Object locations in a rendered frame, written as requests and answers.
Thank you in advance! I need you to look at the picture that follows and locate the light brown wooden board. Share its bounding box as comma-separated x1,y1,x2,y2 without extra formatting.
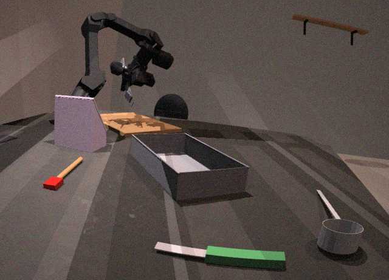
101,112,182,137

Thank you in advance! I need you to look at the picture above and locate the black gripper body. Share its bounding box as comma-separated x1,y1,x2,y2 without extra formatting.
110,55,155,87

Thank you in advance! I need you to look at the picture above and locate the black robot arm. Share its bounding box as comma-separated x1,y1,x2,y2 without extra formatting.
69,12,174,98

